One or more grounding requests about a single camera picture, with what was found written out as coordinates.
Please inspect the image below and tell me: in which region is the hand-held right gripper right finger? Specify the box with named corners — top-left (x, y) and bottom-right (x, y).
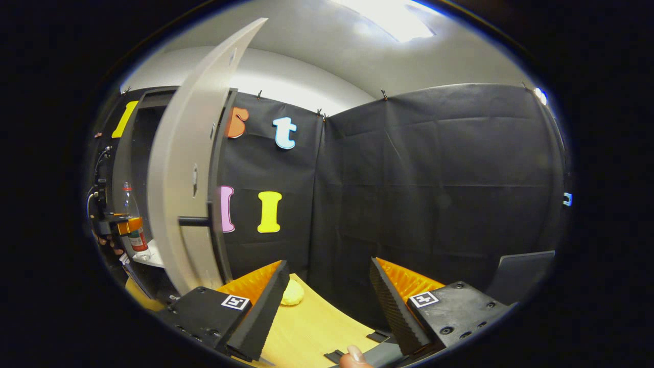
top-left (369, 257), bottom-right (517, 358)

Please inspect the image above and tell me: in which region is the dark grey panel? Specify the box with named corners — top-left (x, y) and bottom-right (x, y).
top-left (485, 250), bottom-right (556, 306)

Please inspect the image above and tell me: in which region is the clear plastic bottle red label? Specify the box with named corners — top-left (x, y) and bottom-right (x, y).
top-left (121, 181), bottom-right (152, 262)

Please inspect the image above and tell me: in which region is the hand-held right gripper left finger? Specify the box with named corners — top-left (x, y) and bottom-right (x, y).
top-left (157, 260), bottom-right (291, 362)

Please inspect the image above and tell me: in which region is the white cabinet shelf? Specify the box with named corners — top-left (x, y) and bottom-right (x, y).
top-left (131, 239), bottom-right (166, 269)

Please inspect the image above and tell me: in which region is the dark grey cabinet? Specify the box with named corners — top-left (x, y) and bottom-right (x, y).
top-left (110, 86), bottom-right (239, 303)

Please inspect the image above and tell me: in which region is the beige cabinet door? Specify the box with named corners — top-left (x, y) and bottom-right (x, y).
top-left (147, 18), bottom-right (269, 297)

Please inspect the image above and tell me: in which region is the yellow lumpy sponge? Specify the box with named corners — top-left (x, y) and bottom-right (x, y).
top-left (280, 280), bottom-right (306, 307)

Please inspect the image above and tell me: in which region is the black backdrop cloth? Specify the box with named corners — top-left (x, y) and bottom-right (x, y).
top-left (89, 83), bottom-right (570, 329)

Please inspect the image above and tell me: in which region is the long ceiling light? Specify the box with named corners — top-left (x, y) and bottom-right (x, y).
top-left (332, 0), bottom-right (436, 43)

